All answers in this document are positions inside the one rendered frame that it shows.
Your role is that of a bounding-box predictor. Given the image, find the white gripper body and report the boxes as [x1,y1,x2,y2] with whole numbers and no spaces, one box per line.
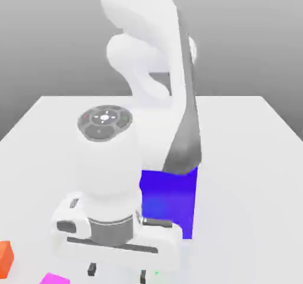
[51,225,182,274]

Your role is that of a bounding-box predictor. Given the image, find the small magenta cube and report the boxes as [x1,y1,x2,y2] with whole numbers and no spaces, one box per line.
[41,272,71,284]

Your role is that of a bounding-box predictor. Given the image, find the small orange cube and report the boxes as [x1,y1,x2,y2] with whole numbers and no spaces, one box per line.
[0,240,15,280]

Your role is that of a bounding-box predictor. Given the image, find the large blue box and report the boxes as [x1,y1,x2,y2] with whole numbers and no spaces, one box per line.
[138,165,199,240]

